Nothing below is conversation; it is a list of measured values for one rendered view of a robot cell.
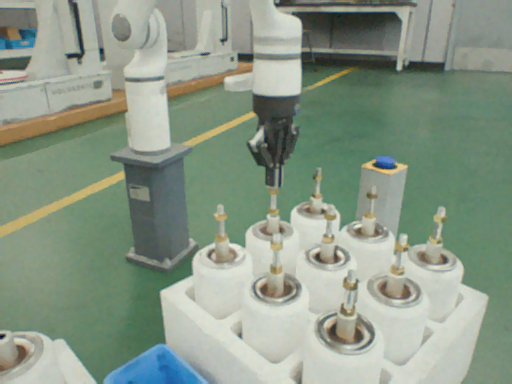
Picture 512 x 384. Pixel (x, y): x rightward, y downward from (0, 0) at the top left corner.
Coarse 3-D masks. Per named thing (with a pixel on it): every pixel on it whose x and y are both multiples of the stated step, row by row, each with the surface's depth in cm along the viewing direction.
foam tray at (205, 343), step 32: (192, 288) 69; (192, 320) 62; (224, 320) 61; (448, 320) 61; (480, 320) 67; (192, 352) 65; (224, 352) 57; (256, 352) 55; (416, 352) 55; (448, 352) 58
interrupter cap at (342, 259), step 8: (312, 248) 67; (320, 248) 67; (336, 248) 67; (304, 256) 64; (312, 256) 64; (336, 256) 65; (344, 256) 64; (312, 264) 62; (320, 264) 62; (328, 264) 62; (336, 264) 62; (344, 264) 62
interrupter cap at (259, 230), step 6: (258, 222) 75; (264, 222) 75; (282, 222) 75; (252, 228) 73; (258, 228) 73; (264, 228) 73; (282, 228) 73; (288, 228) 73; (252, 234) 71; (258, 234) 71; (264, 234) 71; (270, 234) 71; (282, 234) 71; (288, 234) 71; (264, 240) 69; (270, 240) 69; (282, 240) 69
